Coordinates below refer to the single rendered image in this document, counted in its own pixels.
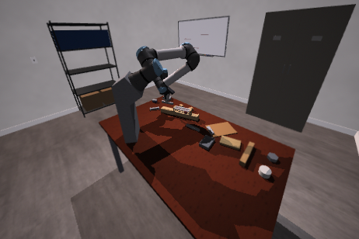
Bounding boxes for tan flat board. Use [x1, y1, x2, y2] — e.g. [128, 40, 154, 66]
[206, 122, 237, 137]

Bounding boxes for light brown wooden board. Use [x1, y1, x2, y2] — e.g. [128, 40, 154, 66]
[219, 136, 241, 150]

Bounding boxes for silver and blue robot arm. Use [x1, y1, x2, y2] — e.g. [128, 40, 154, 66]
[128, 43, 200, 95]

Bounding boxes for tan wooden bar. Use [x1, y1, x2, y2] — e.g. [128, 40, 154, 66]
[239, 142, 254, 167]

